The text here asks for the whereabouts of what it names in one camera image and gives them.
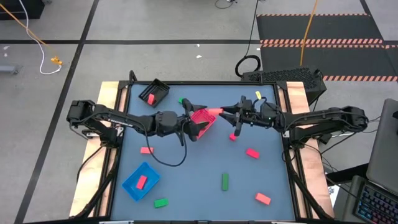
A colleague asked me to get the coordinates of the orange floor cable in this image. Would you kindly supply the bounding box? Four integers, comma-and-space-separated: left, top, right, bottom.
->
0, 2, 63, 66
299, 0, 319, 67

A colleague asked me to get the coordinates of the blue plastic basket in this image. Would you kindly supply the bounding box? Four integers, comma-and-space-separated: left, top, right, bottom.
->
121, 161, 162, 202

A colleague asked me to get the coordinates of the black perforated computer tower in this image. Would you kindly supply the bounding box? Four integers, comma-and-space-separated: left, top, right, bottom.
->
241, 67, 328, 105

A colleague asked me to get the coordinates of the coiled black floor cable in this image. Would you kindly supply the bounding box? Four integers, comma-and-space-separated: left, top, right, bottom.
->
234, 0, 262, 78

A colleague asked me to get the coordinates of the white printed paper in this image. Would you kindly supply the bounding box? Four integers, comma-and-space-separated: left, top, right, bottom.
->
327, 185, 340, 208

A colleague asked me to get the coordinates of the black orange-striped floor mat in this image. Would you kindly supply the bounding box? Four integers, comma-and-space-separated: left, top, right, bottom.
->
259, 44, 398, 83
256, 13, 385, 45

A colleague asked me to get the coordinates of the black looping arm cable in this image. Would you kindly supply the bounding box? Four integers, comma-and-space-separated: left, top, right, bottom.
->
143, 123, 188, 167

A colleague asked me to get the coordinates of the wooden side board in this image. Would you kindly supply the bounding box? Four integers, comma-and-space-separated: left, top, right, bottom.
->
68, 81, 129, 218
281, 81, 335, 218

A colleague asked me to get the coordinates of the white cable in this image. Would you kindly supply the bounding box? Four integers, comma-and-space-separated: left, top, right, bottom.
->
17, 0, 62, 75

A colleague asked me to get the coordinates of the grey metal floor object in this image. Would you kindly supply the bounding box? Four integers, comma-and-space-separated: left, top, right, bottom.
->
0, 64, 20, 75

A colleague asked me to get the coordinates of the black box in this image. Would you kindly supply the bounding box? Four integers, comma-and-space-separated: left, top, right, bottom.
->
0, 0, 45, 21

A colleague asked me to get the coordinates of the laptop with backlit keyboard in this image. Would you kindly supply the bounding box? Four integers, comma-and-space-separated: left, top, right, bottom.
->
341, 175, 398, 224

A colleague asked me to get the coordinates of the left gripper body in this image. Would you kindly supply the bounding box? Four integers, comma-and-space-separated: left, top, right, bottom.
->
173, 98, 192, 147

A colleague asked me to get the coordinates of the red rectangular block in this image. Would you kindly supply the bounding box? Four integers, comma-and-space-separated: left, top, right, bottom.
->
136, 175, 148, 190
246, 147, 261, 160

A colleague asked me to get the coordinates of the red plastic basket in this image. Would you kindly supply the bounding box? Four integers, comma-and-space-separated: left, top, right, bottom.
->
190, 108, 217, 139

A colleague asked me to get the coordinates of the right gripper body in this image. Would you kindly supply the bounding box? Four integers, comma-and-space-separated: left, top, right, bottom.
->
234, 95, 262, 137

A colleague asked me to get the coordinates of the black plastic basket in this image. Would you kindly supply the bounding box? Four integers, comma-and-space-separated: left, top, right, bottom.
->
138, 78, 171, 109

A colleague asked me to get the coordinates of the thin black floor cable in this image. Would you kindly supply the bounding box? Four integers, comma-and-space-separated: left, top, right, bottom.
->
214, 0, 239, 9

